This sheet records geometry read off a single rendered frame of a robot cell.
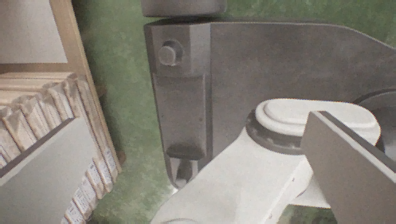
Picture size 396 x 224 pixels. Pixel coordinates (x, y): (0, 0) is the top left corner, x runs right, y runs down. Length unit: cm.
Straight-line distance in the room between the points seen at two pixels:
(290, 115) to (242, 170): 12
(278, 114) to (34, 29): 75
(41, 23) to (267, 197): 76
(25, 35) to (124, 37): 33
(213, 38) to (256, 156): 26
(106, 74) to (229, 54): 50
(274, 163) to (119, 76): 61
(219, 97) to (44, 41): 59
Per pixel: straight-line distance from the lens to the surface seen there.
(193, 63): 43
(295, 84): 49
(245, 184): 29
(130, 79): 77
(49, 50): 81
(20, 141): 62
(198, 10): 44
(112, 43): 76
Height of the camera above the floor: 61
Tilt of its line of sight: 57 degrees down
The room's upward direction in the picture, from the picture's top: 157 degrees counter-clockwise
